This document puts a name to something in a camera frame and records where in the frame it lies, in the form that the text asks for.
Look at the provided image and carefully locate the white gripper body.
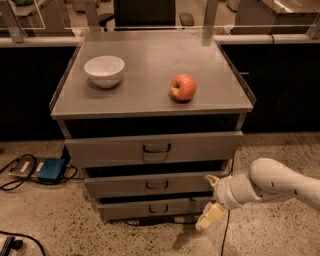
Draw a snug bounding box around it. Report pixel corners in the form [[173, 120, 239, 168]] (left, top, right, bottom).
[[214, 174, 259, 210]]

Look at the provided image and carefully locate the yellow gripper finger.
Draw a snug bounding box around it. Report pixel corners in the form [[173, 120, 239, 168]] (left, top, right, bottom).
[[195, 202, 225, 230], [205, 175, 219, 187]]

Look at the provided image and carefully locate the grey drawer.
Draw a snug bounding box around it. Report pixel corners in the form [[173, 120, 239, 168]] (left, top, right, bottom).
[[97, 197, 209, 221], [85, 171, 227, 198], [65, 131, 243, 168]]

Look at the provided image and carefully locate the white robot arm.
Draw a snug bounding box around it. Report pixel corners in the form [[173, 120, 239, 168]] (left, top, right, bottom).
[[196, 158, 320, 230]]

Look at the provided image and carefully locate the grey metal drawer cabinet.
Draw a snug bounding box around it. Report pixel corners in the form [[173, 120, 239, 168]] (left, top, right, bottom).
[[51, 30, 255, 207]]

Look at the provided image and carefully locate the grey bottom drawer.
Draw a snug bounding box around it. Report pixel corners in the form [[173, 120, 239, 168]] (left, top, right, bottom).
[[97, 197, 209, 221]]

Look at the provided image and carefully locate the grey top drawer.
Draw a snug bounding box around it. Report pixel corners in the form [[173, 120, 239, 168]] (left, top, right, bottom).
[[65, 131, 243, 168]]

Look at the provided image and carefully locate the red apple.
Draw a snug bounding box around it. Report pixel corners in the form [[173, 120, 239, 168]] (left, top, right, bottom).
[[169, 74, 197, 101]]

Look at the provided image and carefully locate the white ceramic bowl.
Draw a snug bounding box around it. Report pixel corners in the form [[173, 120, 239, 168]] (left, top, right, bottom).
[[84, 56, 125, 88]]

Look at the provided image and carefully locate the blue electronics box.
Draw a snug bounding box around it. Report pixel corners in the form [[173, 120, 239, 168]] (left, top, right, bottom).
[[36, 158, 65, 183]]

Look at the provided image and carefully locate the flat grey device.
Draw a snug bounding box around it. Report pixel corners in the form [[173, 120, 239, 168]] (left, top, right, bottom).
[[8, 157, 44, 178]]

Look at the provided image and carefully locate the black power strip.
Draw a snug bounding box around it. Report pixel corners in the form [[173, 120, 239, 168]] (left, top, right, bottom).
[[0, 236, 23, 256]]

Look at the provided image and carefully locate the black cable beside cabinet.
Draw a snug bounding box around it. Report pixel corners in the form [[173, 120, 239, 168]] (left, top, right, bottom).
[[123, 156, 236, 256]]

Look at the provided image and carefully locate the black cable on floor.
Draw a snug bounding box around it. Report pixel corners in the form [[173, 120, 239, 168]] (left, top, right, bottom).
[[0, 153, 84, 192]]

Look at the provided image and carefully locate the black cable lower left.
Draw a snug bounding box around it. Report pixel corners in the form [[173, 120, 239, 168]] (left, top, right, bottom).
[[0, 230, 47, 256]]

